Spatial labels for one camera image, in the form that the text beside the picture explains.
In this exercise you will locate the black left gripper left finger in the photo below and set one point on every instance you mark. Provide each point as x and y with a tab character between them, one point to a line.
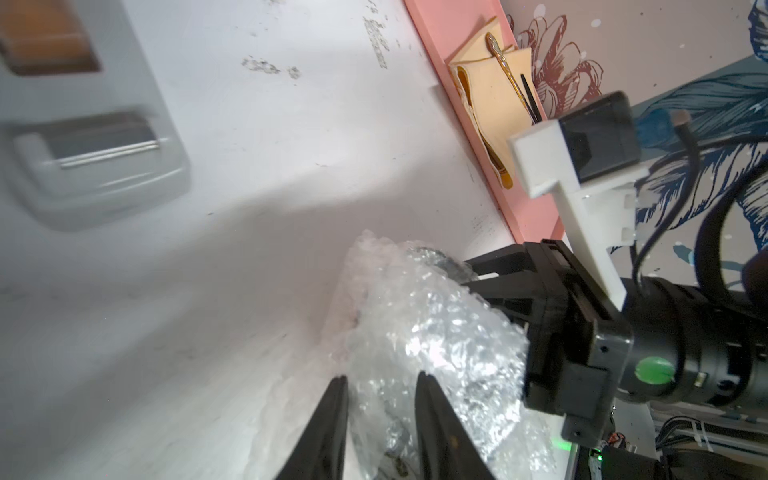
320	450

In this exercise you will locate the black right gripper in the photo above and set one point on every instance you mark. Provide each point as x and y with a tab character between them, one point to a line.
579	342

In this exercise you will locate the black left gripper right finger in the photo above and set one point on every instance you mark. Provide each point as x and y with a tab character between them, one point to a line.
445	449

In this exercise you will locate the bubble wrap sheet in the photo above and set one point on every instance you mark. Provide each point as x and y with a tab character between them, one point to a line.
391	318

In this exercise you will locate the pink floral leaf bowl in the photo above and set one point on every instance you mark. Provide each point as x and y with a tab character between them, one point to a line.
456	270

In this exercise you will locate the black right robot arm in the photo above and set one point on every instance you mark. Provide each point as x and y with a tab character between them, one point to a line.
669	345

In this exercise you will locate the gold spoon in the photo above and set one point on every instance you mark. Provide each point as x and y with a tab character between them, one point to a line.
495	50

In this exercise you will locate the pink plastic tray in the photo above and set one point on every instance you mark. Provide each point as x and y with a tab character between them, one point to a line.
444	26

